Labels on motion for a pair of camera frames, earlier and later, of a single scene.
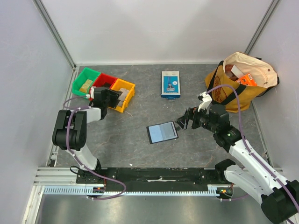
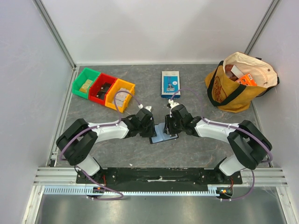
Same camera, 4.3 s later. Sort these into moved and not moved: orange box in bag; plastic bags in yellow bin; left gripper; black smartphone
Moved: left gripper
Not moved: black smartphone; plastic bags in yellow bin; orange box in bag
